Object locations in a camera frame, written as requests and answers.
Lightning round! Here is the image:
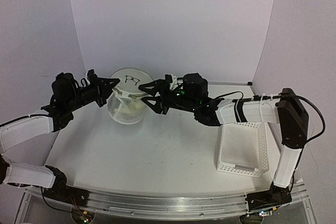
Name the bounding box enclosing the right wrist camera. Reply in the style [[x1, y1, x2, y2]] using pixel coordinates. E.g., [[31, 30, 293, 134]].
[[165, 74, 179, 91]]

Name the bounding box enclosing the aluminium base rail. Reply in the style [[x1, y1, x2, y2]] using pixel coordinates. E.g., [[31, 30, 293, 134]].
[[14, 179, 314, 223]]

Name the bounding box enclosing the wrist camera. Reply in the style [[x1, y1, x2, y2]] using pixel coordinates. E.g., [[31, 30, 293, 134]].
[[165, 74, 179, 91], [80, 69, 99, 88]]

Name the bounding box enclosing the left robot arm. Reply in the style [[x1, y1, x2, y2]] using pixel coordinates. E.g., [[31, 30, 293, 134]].
[[1, 70, 120, 201]]

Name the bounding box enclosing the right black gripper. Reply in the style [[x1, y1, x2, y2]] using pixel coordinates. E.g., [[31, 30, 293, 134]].
[[138, 79, 198, 115]]

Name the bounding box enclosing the white plastic basket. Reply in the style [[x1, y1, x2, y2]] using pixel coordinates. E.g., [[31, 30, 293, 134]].
[[216, 122, 269, 178]]

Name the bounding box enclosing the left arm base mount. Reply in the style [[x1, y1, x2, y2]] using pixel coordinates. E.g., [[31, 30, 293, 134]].
[[43, 165, 89, 207]]

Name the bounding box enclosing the white mesh laundry bag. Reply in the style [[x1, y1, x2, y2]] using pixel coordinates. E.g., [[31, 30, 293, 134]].
[[107, 68, 153, 125]]

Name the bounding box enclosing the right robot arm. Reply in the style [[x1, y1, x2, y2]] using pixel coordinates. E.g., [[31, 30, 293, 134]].
[[139, 73, 311, 205]]

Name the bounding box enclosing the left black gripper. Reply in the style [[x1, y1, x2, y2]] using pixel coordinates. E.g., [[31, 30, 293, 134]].
[[65, 73, 120, 112]]

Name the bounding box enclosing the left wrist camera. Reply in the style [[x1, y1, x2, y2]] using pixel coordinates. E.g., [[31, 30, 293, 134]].
[[80, 69, 99, 88]]

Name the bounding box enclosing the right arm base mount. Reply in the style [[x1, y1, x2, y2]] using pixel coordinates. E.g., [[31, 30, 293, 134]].
[[246, 183, 292, 212]]

